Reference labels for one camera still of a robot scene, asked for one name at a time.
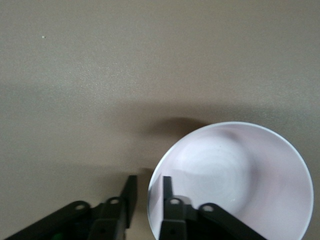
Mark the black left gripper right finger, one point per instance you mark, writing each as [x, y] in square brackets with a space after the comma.
[168, 192]

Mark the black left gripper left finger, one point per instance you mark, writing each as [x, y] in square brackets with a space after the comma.
[128, 197]

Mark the pink bowl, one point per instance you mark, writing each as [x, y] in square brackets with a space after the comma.
[250, 162]

